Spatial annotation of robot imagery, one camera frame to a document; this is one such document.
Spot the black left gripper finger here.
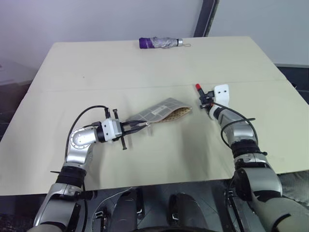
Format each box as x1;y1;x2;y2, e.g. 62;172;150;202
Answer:
122;120;151;129
123;125;148;137

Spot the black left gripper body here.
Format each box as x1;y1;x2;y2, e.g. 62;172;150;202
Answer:
112;109;128;151

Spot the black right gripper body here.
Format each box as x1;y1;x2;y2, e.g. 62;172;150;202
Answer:
203;90;216;107

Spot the black marker with red cap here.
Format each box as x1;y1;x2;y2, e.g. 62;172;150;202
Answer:
195;83;206;99

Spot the grey grid pouch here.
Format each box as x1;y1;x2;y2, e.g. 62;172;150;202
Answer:
125;97;194;127

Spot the beige table cover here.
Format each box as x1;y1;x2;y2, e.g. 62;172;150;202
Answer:
0;36;309;196

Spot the folded purple silver umbrella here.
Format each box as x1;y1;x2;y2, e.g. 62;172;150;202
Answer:
138;36;192;50

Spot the dark rounded shape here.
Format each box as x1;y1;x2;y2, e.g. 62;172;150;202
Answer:
168;192;195;227
113;189;140;229

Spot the grey fabric cushion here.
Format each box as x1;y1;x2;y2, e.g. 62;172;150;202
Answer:
279;172;309;202

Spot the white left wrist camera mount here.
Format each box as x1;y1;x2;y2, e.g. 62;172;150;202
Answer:
100;118;122;143

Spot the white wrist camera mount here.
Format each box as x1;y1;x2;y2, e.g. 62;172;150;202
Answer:
209;84;230;120
100;118;122;143

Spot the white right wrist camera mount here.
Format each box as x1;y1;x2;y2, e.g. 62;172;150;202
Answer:
209;84;230;120

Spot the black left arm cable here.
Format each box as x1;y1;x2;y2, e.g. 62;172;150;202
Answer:
64;104;110;155

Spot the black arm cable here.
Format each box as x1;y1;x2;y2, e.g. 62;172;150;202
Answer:
211;102;268;157
64;104;110;155

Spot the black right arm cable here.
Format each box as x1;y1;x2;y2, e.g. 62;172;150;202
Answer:
211;102;268;157

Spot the dark upright post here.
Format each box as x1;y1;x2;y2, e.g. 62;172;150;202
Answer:
192;0;220;38

